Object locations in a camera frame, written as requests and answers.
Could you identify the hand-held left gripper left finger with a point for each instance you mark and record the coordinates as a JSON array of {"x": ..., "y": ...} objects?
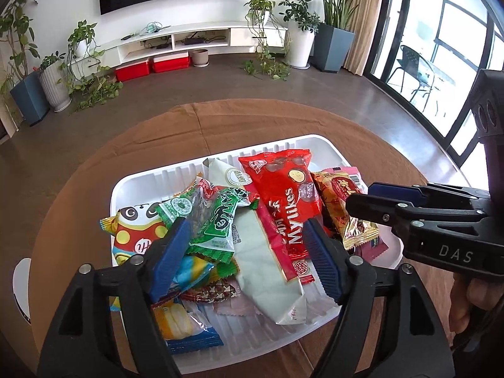
[{"x": 169, "y": 260}]

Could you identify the gold and red snack packet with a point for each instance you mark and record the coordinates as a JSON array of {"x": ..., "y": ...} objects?
[{"x": 338, "y": 201}]

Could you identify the orange cartoon snack packet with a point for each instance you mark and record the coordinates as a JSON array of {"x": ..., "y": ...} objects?
[{"x": 108, "y": 226}]

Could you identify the beige curtain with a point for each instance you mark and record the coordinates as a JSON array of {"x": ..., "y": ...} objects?
[{"x": 368, "y": 27}]

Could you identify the large-leaf plant in dark pot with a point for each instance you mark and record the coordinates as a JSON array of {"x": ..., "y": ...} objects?
[{"x": 334, "y": 49}]

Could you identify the plant in ribbed white pot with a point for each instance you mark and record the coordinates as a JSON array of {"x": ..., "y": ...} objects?
[{"x": 55, "y": 88}]

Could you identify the beige empty plant pot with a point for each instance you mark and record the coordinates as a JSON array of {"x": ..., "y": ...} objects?
[{"x": 199, "y": 58}]

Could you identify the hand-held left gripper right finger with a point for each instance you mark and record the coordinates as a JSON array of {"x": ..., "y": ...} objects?
[{"x": 325, "y": 264}]

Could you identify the pale green and red bag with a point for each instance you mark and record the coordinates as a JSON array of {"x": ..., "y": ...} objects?
[{"x": 260, "y": 267}]

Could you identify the red storage box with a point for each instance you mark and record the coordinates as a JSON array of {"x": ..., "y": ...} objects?
[
  {"x": 132, "y": 71},
  {"x": 171, "y": 63}
]

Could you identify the bushy plant in white pot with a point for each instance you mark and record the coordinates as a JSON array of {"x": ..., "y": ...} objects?
[{"x": 301, "y": 49}]

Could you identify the red chocolate bag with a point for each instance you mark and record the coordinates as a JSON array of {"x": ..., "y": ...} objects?
[{"x": 283, "y": 193}]

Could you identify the black device in cabinet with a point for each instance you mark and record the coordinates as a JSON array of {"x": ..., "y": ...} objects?
[{"x": 193, "y": 41}]

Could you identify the white television cabinet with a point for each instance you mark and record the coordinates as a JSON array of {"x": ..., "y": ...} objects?
[{"x": 242, "y": 37}]

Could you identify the black balcony chair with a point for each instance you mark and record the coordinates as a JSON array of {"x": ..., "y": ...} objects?
[{"x": 411, "y": 59}]

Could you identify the dark green snack packet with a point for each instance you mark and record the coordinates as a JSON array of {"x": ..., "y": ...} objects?
[{"x": 222, "y": 220}]

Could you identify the clear seed packet green label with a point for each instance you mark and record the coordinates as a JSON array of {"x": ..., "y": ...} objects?
[{"x": 197, "y": 206}]

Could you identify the black framed glass door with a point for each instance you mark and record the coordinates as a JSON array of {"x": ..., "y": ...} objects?
[{"x": 453, "y": 27}]

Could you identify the tall plant in blue pot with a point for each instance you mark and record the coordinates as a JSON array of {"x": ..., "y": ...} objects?
[{"x": 29, "y": 100}]

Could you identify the white and pink snack packet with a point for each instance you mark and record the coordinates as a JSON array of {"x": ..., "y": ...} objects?
[{"x": 236, "y": 307}]

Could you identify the panda print snack packet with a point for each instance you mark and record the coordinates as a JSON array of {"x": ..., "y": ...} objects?
[{"x": 136, "y": 240}]

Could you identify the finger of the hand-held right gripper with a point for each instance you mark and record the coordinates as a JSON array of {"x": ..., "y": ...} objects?
[
  {"x": 390, "y": 191},
  {"x": 374, "y": 206}
]

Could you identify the blue cake packet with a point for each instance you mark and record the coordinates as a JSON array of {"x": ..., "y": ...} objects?
[{"x": 185, "y": 325}]

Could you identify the red-brown nut snack packet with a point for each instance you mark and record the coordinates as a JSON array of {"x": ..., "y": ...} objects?
[{"x": 212, "y": 292}]

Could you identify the white plastic tray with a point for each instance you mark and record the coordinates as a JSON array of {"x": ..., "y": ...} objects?
[{"x": 256, "y": 338}]

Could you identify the trailing pothos in white pot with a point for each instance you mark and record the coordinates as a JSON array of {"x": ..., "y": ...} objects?
[
  {"x": 260, "y": 6},
  {"x": 82, "y": 35}
]

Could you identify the person's right hand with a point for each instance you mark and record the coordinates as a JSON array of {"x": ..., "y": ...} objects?
[{"x": 460, "y": 303}]

